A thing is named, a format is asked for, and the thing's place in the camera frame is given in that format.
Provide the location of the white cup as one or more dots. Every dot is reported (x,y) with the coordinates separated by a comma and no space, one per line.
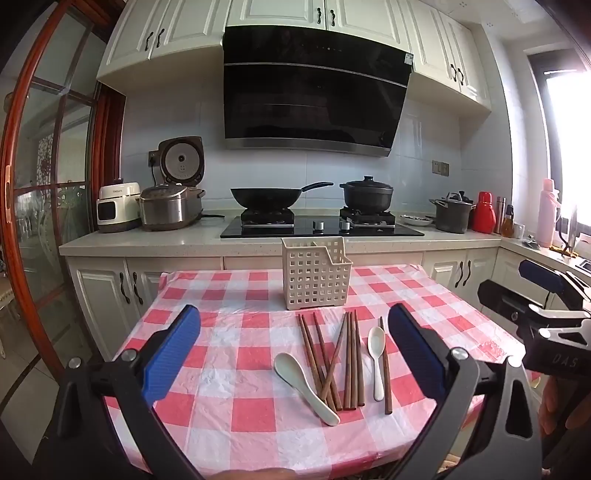
(519,230)

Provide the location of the black glass gas stove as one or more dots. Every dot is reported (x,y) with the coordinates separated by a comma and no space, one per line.
(304,230)

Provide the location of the red thermos jug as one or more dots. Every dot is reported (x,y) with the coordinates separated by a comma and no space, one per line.
(483,214)

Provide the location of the grey stockpot with lid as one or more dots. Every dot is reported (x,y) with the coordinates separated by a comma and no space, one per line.
(450,217)

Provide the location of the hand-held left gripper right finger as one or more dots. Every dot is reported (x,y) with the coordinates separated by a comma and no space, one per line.
(415,355)

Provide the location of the white plate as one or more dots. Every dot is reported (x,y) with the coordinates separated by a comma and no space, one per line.
(415,220)

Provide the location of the white small kitchen appliance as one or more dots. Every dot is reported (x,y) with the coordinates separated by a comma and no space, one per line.
(117,207)

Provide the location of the pink water bottle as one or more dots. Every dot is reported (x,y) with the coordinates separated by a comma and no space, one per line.
(548,217)

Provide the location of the bright window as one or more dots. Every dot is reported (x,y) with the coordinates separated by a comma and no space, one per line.
(570,138)

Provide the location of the black wok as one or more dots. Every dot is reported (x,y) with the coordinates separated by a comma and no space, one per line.
(265,197)

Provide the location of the person's right hand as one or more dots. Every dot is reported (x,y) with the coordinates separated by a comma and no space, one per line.
(554,406)

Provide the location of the white ceramic spoon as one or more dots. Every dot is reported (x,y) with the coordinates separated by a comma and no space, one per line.
(376,341)
(288,367)

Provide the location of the amber oil bottle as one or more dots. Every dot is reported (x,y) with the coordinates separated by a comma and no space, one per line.
(508,225)

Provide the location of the steel rice cooker open lid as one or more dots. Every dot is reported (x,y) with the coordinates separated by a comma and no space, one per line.
(164,207)

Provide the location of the black range hood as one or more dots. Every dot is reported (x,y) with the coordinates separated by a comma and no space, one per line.
(314,92)

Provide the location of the red white checked tablecloth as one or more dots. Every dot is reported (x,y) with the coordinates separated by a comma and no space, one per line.
(240,332)

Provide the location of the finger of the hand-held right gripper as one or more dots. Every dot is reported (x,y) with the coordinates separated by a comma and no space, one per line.
(540,275)
(505,300)

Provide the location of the steel vacuum flask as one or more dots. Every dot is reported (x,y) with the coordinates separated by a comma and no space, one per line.
(500,214)

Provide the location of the black lidded cooking pot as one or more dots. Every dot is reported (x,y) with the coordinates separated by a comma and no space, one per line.
(367,196)

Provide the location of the white upper kitchen cabinets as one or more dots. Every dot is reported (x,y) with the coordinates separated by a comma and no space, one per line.
(184,32)

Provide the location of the beige plastic utensil basket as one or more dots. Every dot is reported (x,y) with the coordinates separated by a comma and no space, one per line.
(314,277)

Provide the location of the person's left hand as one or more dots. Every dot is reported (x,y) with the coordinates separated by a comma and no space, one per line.
(258,475)

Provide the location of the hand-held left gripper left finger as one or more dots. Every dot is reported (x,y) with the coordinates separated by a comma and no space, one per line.
(173,355)

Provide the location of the gold wall switch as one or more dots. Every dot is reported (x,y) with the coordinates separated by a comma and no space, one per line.
(440,167)

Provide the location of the wall power outlet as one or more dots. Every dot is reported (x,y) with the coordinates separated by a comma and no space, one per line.
(153,158)

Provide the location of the red wooden glass door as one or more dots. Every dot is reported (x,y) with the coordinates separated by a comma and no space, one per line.
(101,134)

